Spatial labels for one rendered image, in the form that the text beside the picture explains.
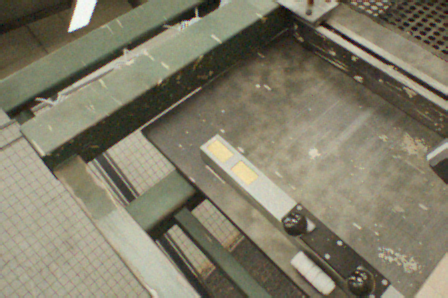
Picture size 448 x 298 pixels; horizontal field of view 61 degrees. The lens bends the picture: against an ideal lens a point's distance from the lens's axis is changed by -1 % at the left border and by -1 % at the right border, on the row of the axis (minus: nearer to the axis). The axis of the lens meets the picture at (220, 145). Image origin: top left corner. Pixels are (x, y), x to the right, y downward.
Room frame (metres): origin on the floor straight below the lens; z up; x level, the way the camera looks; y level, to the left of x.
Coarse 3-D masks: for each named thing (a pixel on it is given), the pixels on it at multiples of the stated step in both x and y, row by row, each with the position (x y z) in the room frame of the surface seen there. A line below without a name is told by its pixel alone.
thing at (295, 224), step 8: (288, 216) 0.56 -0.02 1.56; (296, 216) 0.55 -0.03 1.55; (304, 216) 0.56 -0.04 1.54; (288, 224) 0.55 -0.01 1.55; (296, 224) 0.55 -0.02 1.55; (304, 224) 0.55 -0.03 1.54; (312, 224) 0.64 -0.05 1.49; (288, 232) 0.55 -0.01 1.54; (296, 232) 0.55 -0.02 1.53; (304, 232) 0.55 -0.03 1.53
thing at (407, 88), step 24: (288, 0) 0.95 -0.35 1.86; (312, 0) 0.93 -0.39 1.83; (312, 24) 0.94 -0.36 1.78; (336, 24) 0.95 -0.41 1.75; (312, 48) 0.98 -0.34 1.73; (336, 48) 0.92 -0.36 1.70; (360, 48) 0.91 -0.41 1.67; (360, 72) 0.90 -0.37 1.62; (384, 72) 0.84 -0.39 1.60; (408, 72) 0.84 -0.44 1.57; (384, 96) 0.88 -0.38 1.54; (408, 96) 0.83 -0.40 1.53; (432, 96) 0.79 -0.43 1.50; (432, 120) 0.81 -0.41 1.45
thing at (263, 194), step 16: (208, 144) 0.78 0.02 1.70; (224, 144) 0.78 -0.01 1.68; (208, 160) 0.78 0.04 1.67; (240, 160) 0.76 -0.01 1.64; (224, 176) 0.76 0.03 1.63; (240, 192) 0.74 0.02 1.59; (256, 192) 0.71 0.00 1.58; (272, 192) 0.71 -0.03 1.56; (256, 208) 0.73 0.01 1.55; (272, 208) 0.69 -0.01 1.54; (288, 208) 0.69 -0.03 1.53; (336, 272) 0.61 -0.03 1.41
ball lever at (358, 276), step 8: (352, 272) 0.51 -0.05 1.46; (360, 272) 0.50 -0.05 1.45; (368, 272) 0.50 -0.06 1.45; (352, 280) 0.50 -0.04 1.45; (360, 280) 0.49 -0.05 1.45; (368, 280) 0.49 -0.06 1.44; (352, 288) 0.49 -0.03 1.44; (360, 288) 0.49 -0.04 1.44; (368, 288) 0.49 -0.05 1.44; (360, 296) 0.49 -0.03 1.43
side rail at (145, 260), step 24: (72, 168) 0.75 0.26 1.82; (72, 192) 0.72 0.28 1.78; (96, 192) 0.72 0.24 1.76; (96, 216) 0.69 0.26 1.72; (120, 216) 0.68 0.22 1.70; (120, 240) 0.66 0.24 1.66; (144, 240) 0.65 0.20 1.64; (144, 264) 0.63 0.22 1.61; (168, 264) 0.63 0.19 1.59; (144, 288) 0.61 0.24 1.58; (168, 288) 0.60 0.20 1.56; (192, 288) 0.60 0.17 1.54
